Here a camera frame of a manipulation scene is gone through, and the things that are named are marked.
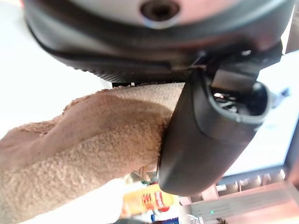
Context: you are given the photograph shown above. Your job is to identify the yellow snack package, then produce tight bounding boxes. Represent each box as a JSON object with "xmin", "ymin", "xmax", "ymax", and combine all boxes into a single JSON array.
[{"xmin": 121, "ymin": 184, "xmax": 176, "ymax": 217}]

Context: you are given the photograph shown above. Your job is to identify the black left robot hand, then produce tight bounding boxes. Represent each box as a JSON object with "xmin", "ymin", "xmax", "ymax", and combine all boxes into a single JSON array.
[{"xmin": 22, "ymin": 0, "xmax": 296, "ymax": 196}]

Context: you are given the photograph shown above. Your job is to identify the blue and white package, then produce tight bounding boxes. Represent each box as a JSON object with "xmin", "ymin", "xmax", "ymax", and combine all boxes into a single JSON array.
[{"xmin": 150, "ymin": 213, "xmax": 180, "ymax": 224}]

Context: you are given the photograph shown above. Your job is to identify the brown fluffy cloth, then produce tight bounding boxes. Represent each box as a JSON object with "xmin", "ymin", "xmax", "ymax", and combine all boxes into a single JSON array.
[{"xmin": 0, "ymin": 82, "xmax": 186, "ymax": 224}]

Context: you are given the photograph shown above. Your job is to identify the grey device with green light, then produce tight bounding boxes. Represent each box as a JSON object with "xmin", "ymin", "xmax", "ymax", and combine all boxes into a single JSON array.
[{"xmin": 190, "ymin": 186, "xmax": 297, "ymax": 219}]

